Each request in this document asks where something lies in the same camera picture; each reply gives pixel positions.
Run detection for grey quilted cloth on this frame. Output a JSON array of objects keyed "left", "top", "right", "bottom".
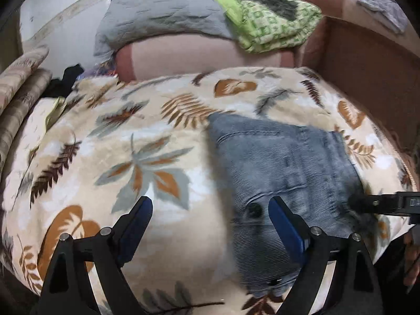
[{"left": 93, "top": 0, "right": 235, "bottom": 57}]

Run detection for blue denim pants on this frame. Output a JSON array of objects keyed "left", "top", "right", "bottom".
[{"left": 208, "top": 113, "right": 377, "bottom": 298}]

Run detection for pink bolster pillow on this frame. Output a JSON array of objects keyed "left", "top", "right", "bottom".
[{"left": 115, "top": 0, "right": 364, "bottom": 82}]

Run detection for right hand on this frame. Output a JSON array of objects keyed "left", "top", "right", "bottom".
[{"left": 404, "top": 228, "right": 419, "bottom": 287}]

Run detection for green patterned cloth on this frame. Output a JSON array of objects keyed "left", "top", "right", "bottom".
[{"left": 214, "top": 0, "right": 322, "bottom": 53}]

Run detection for black garment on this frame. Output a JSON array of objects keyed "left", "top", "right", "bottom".
[{"left": 41, "top": 64, "right": 85, "bottom": 98}]

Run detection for striped brown folded quilt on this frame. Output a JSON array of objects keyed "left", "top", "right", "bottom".
[{"left": 1, "top": 68, "right": 52, "bottom": 170}]

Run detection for grey white cloth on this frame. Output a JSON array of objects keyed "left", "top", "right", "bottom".
[{"left": 357, "top": 0, "right": 409, "bottom": 35}]

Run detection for beige floral folded quilt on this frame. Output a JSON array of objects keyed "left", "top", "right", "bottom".
[{"left": 0, "top": 45, "right": 49, "bottom": 113}]

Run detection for leaf pattern blanket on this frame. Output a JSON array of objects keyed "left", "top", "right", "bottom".
[{"left": 1, "top": 67, "right": 419, "bottom": 314}]

